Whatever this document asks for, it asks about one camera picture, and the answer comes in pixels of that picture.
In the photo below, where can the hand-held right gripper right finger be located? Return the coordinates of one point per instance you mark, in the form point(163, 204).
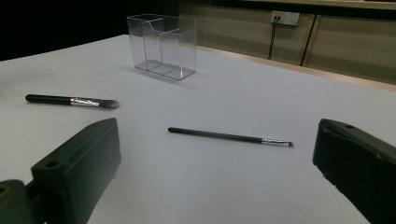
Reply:
point(358, 165)

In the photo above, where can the thick black makeup brush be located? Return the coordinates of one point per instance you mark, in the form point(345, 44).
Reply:
point(49, 99)

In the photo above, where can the white paper sheet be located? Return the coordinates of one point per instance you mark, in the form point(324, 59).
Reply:
point(218, 102)

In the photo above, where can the black curtain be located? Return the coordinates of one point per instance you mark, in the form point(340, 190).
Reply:
point(62, 25)

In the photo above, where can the thin black makeup brush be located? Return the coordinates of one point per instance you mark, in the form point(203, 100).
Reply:
point(218, 135)

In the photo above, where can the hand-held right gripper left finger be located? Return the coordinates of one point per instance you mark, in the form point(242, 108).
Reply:
point(81, 161)

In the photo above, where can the white wall socket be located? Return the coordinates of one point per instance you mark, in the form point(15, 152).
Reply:
point(289, 18)

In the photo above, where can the black horizontal bar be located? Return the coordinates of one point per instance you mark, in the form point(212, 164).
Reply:
point(342, 13)

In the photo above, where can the clear plastic organizer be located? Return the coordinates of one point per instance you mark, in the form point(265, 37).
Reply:
point(179, 53)

